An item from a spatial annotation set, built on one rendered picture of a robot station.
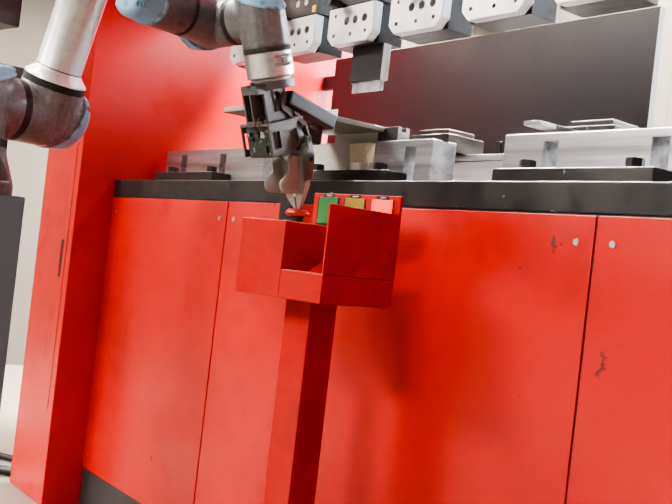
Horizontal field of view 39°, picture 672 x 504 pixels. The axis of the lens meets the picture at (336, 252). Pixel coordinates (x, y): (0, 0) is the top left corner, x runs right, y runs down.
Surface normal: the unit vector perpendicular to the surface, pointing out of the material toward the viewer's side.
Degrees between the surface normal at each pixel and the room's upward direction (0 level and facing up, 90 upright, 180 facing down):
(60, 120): 110
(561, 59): 90
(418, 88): 90
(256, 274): 90
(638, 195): 90
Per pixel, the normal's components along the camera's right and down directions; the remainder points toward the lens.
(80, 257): 0.61, 0.06
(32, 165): 0.42, 0.04
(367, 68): -0.79, -0.10
